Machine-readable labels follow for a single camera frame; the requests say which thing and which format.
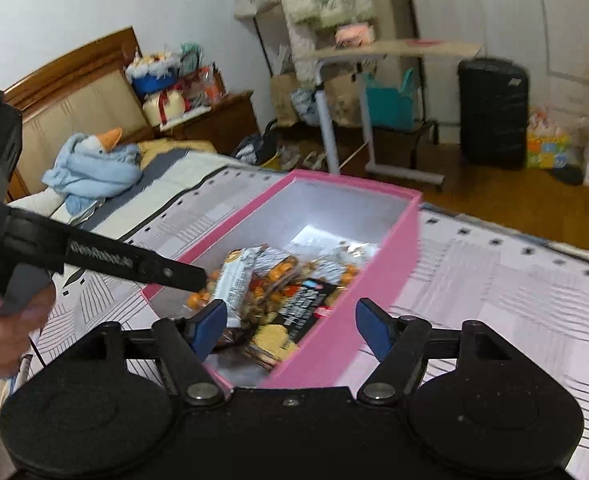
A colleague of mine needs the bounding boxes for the dark floor object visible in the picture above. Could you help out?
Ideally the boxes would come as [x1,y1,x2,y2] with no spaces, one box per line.
[549,164,586,187]

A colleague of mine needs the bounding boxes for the pink cardboard box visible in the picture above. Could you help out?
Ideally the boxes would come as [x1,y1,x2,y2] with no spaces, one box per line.
[140,168,423,391]

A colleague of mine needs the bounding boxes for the green gift bag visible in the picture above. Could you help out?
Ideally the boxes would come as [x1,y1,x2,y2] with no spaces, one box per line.
[178,41,204,74]

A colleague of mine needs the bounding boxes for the white duck plush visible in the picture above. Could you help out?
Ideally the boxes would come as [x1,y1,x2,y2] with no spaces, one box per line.
[76,126,124,157]

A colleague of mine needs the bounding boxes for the wooden nightstand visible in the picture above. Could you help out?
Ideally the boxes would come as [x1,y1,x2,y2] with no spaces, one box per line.
[153,90,261,157]

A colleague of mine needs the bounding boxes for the teal bag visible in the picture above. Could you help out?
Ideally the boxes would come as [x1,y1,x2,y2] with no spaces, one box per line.
[363,66,416,132]

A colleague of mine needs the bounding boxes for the colourful cardboard box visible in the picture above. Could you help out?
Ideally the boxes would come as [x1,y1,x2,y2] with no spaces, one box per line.
[523,109,589,172]

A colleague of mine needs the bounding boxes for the white blue patterned bag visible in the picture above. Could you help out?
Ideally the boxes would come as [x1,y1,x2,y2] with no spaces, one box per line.
[291,86,321,127]

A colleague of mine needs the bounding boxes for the black clothes rack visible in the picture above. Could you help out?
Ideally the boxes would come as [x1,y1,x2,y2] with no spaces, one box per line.
[231,0,281,127]

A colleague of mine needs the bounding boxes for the person's left hand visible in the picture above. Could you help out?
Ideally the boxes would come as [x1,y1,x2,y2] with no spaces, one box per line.
[0,280,58,379]

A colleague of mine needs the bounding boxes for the black floor bag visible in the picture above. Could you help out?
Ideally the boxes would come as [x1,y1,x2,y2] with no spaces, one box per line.
[233,119,281,167]

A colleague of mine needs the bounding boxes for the white snack packet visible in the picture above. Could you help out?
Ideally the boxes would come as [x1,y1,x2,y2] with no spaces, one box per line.
[319,241,376,274]
[213,246,261,330]

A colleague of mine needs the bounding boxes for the blue white gift basket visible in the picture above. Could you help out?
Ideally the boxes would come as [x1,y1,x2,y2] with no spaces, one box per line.
[125,51,184,97]

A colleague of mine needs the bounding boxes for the white frame side table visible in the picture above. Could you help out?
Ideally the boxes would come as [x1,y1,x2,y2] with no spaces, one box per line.
[301,38,484,189]

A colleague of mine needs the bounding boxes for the white wardrobe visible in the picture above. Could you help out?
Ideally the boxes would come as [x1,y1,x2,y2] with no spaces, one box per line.
[401,0,589,127]

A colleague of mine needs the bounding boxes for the cream box with red ribbon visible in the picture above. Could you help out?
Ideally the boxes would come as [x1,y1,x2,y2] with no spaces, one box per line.
[141,86,191,129]

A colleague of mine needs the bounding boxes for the black cracker packet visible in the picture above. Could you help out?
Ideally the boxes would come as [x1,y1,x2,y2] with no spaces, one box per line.
[243,279,339,371]

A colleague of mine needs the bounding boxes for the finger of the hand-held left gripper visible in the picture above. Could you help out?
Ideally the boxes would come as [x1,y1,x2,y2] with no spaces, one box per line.
[132,247,209,294]

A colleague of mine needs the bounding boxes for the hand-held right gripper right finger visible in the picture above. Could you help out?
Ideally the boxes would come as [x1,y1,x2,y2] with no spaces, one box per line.
[355,297,501,407]

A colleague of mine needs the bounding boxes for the clear nut snack bag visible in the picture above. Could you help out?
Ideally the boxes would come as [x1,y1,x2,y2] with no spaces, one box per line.
[186,246,366,332]

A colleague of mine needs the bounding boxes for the orange snack packages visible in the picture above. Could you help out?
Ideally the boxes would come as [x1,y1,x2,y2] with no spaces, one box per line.
[188,64,226,109]

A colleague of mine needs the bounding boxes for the blue goose plush toy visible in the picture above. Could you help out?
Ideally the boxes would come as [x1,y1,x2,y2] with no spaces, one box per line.
[41,132,144,217]

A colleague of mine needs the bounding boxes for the pair of light slippers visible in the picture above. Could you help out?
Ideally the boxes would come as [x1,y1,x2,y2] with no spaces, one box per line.
[278,144,326,172]

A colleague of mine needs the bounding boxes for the wooden headboard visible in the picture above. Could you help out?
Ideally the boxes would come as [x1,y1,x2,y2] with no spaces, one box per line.
[1,26,156,202]

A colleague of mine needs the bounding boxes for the brown paper bag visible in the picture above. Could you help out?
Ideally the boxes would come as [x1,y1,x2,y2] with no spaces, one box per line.
[268,71,301,127]

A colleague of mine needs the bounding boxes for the cream grey quilt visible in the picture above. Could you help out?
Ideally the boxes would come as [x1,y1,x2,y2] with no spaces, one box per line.
[8,139,295,241]

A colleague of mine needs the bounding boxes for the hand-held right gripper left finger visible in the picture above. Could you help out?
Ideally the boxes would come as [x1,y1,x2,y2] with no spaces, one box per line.
[93,298,229,408]

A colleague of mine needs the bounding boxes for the printed paper sheet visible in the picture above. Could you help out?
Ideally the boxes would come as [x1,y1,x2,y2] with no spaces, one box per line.
[284,222,346,256]

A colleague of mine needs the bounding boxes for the black suitcase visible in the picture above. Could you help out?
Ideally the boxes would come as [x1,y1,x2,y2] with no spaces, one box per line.
[457,58,531,171]

